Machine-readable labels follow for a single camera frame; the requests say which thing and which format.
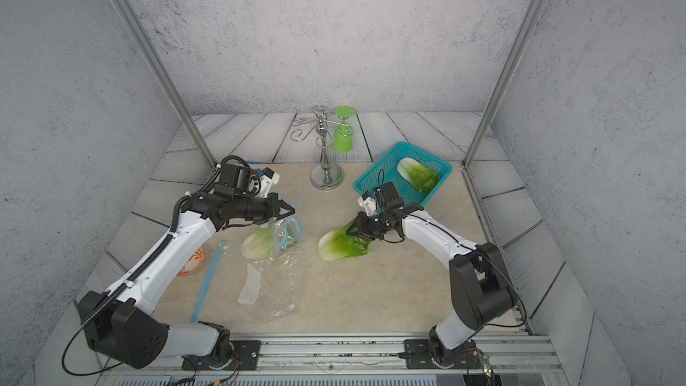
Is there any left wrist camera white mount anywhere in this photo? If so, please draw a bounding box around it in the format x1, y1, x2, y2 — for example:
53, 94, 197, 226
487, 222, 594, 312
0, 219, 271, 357
257, 167, 280, 198

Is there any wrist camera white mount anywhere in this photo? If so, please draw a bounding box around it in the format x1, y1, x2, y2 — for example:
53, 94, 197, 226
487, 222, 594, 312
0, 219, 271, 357
257, 167, 280, 198
357, 195, 377, 216

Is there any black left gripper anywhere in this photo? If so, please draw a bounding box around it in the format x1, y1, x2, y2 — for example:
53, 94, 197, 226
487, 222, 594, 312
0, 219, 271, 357
234, 192, 298, 224

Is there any orange patterned bowl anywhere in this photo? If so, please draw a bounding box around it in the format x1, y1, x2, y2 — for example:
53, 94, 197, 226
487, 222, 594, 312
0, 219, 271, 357
177, 247, 205, 277

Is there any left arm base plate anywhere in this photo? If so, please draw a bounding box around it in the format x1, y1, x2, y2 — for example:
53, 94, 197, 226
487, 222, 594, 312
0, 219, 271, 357
182, 341, 262, 372

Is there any chinese cabbage front pale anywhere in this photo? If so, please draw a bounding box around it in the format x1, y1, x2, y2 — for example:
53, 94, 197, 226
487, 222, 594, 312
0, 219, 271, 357
317, 223, 371, 261

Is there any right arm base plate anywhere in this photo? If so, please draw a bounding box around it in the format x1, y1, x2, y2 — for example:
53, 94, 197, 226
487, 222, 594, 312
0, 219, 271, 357
398, 339, 482, 371

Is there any green plastic cup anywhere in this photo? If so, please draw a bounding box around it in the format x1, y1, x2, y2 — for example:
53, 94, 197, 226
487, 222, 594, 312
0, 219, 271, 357
333, 107, 355, 154

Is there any aluminium rail frame front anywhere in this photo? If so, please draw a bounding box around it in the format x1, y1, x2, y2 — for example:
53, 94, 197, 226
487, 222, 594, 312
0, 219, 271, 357
98, 332, 568, 385

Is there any left aluminium corner post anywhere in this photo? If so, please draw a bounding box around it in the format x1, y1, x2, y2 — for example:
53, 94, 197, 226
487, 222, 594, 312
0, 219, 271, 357
110, 0, 215, 168

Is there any teal plastic basket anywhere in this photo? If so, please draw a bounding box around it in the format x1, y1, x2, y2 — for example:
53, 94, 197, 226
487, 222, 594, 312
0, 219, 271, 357
353, 142, 453, 207

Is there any chinese cabbage dark green leafy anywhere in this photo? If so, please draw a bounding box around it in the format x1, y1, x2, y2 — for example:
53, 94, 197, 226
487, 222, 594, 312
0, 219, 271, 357
240, 225, 274, 260

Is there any aluminium corner post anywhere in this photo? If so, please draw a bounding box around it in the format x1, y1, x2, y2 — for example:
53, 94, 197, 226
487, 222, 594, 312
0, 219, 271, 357
110, 0, 215, 168
463, 0, 546, 169

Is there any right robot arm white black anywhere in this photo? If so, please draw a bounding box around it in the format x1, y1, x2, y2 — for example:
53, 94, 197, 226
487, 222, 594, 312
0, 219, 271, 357
346, 182, 519, 368

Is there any chinese cabbage right in basket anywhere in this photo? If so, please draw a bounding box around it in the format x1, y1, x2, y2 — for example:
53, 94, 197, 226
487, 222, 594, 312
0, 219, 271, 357
397, 157, 439, 194

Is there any clear zipper bag blue seal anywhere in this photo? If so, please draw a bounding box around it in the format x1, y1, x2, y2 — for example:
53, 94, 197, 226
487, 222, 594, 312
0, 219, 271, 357
191, 216, 308, 325

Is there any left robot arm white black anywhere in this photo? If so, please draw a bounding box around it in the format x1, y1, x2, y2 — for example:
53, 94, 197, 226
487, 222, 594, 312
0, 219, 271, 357
75, 155, 295, 370

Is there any right aluminium corner post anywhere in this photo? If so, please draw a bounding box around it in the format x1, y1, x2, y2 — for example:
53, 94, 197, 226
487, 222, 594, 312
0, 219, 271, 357
463, 0, 546, 169

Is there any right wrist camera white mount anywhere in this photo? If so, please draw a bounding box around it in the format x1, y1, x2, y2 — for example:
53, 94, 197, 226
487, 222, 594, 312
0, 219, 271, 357
357, 195, 377, 216

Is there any silver metal cup stand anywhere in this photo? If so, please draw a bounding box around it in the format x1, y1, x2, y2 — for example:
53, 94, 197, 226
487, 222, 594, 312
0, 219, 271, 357
289, 105, 345, 190

